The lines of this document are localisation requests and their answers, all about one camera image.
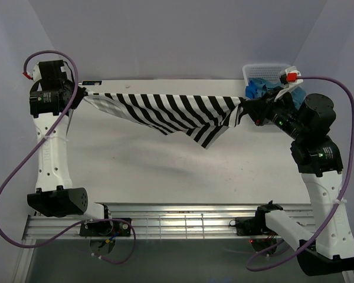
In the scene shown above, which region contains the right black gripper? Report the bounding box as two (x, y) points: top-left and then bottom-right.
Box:
(240, 85), (306, 139)

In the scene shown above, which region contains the light blue tank top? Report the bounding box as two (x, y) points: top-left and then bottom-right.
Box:
(257, 79), (306, 109)

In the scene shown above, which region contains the black white striped tank top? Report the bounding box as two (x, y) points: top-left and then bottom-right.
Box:
(84, 91), (244, 149)

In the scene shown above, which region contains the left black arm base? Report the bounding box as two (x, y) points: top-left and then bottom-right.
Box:
(79, 218), (132, 238)

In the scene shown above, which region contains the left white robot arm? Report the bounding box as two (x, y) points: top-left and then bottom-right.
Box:
(27, 79), (113, 236)

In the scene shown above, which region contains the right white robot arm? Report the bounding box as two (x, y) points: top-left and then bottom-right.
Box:
(241, 94), (354, 276)

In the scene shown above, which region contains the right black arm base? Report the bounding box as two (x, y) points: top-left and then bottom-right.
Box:
(228, 217), (274, 236)

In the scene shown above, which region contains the royal blue tank top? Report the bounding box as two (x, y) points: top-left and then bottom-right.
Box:
(245, 78), (267, 99)

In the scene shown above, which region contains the white plastic basket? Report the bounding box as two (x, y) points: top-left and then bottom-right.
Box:
(242, 63), (304, 92)

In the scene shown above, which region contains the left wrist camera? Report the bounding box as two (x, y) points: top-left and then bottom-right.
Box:
(22, 60), (67, 81)

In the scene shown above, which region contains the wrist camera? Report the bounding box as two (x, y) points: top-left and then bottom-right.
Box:
(274, 66), (303, 102)
(22, 60), (67, 81)

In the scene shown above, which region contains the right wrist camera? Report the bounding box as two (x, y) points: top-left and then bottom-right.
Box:
(274, 66), (303, 102)

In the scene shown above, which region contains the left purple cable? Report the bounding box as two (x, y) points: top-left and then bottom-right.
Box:
(0, 50), (136, 265)

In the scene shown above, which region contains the purple cable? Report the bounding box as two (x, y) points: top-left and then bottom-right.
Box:
(245, 75), (354, 272)
(0, 50), (136, 265)

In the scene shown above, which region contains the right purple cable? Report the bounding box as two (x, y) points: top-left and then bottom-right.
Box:
(245, 75), (354, 272)

